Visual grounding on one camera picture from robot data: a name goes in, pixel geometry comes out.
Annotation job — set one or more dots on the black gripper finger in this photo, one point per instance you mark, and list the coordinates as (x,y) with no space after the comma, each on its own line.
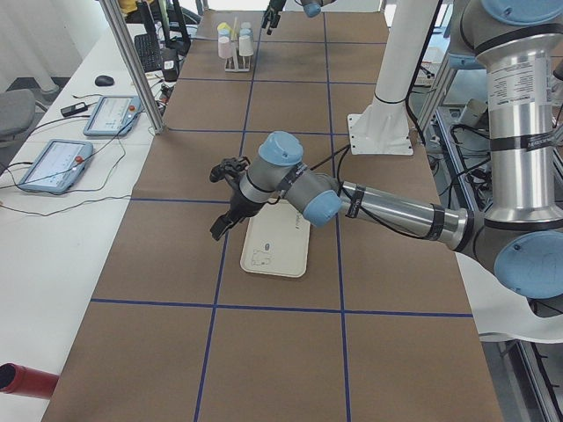
(220,227)

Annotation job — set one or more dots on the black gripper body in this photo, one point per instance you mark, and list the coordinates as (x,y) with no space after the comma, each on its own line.
(274,9)
(241,205)

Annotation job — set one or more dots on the pale green plastic cup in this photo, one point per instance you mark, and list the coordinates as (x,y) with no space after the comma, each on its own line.
(245,46)

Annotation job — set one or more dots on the yellow plastic cup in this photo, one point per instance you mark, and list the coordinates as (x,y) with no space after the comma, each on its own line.
(224,26)

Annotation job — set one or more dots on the pink plastic cup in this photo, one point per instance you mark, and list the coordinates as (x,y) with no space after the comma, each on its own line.
(224,47)

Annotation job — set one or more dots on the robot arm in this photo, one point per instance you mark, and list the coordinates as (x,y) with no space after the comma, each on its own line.
(311,8)
(519,238)

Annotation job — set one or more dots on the white plastic tray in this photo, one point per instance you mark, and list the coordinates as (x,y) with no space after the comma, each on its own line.
(276,242)

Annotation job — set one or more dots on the black keyboard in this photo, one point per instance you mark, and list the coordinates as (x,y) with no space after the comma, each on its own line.
(147,47)

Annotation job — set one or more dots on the teach pendant far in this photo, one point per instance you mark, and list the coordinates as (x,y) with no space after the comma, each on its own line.
(113,115)

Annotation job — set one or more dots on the teach pendant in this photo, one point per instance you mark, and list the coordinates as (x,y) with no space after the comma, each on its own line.
(113,115)
(58,167)

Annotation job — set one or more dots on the teach pendant near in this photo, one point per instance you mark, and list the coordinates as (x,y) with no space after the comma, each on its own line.
(58,167)

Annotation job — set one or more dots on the black phone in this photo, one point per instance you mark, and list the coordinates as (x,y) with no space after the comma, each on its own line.
(74,109)

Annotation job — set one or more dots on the black computer mouse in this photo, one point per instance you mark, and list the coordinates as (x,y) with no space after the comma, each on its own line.
(104,81)

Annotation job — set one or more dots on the grey office chair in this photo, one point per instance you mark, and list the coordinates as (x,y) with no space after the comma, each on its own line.
(17,112)

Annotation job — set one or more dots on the red cylinder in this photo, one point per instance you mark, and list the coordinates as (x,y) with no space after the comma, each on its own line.
(27,382)

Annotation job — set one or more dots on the white chair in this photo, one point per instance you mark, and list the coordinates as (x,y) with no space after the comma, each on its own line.
(501,314)

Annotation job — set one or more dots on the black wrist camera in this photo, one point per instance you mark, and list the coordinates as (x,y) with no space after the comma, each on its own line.
(231,170)

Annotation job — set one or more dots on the white wire cup rack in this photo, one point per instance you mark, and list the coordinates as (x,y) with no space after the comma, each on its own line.
(237,63)

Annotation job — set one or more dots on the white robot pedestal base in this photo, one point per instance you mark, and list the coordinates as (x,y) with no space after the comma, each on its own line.
(391,88)

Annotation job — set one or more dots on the aluminium frame post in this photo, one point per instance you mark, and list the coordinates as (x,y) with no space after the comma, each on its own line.
(132,62)

